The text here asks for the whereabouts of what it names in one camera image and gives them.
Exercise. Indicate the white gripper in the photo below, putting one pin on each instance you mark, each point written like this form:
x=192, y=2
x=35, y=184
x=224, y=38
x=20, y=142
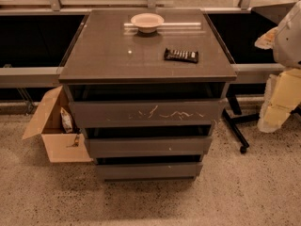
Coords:
x=288, y=42

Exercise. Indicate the grey drawer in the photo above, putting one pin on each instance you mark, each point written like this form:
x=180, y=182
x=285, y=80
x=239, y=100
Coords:
x=146, y=113
x=156, y=146
x=149, y=171

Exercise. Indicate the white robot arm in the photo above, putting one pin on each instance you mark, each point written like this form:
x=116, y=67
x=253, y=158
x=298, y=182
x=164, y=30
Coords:
x=287, y=48

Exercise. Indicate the dark grey drawer cabinet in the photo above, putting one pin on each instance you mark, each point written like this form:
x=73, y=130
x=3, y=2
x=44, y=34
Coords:
x=112, y=61

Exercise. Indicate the grey top drawer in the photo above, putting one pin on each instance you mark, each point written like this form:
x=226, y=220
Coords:
x=146, y=113

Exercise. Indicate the grey bottom drawer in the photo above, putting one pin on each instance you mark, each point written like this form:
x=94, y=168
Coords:
x=149, y=171

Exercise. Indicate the open cardboard box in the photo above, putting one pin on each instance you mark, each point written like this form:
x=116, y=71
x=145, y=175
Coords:
x=61, y=147

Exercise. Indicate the dark side table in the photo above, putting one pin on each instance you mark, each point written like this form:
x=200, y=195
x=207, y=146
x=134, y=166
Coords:
x=274, y=13

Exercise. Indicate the black snack bar package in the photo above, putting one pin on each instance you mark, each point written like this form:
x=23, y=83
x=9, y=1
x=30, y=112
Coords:
x=180, y=55

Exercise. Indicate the black rolling stand base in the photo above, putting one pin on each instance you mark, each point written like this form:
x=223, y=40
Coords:
x=238, y=119

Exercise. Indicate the white bowl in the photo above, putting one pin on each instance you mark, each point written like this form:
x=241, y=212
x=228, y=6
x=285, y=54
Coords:
x=147, y=22

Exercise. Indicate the crumpled snack bag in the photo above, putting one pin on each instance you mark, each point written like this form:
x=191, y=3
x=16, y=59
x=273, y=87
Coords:
x=66, y=120

